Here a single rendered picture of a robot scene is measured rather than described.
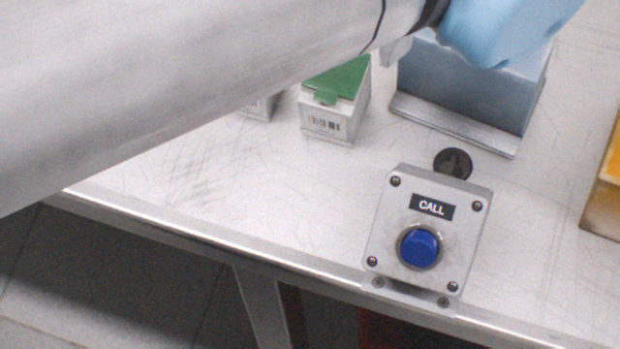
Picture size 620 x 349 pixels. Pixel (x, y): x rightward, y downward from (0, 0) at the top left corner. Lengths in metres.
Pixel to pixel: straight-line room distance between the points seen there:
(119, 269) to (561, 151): 1.03
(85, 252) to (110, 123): 1.52
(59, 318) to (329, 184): 0.98
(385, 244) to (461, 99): 0.13
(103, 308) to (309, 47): 1.46
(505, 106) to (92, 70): 0.57
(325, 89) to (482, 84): 0.11
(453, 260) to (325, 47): 0.45
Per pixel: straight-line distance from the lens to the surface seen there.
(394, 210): 0.81
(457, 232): 0.81
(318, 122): 0.88
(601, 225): 0.88
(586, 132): 0.93
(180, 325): 1.79
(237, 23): 0.35
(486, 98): 0.87
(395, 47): 0.74
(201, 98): 0.35
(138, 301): 1.81
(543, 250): 0.89
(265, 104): 0.89
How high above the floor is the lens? 1.70
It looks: 67 degrees down
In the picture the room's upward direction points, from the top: 6 degrees counter-clockwise
